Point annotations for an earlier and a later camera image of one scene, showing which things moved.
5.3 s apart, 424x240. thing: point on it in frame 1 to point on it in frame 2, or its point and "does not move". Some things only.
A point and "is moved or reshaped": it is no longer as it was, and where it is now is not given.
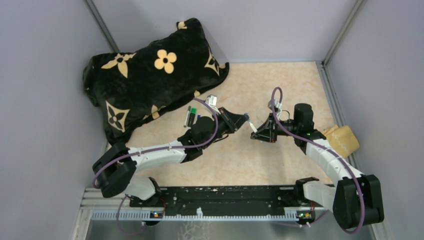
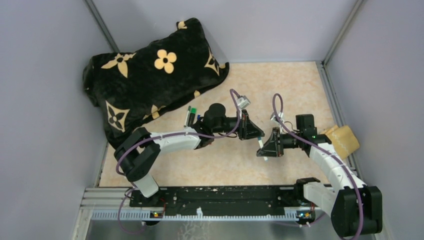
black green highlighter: (192, 116) does not move
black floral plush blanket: (129, 86) does not move
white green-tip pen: (187, 118) does not move
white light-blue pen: (253, 127) is moved or reshaped
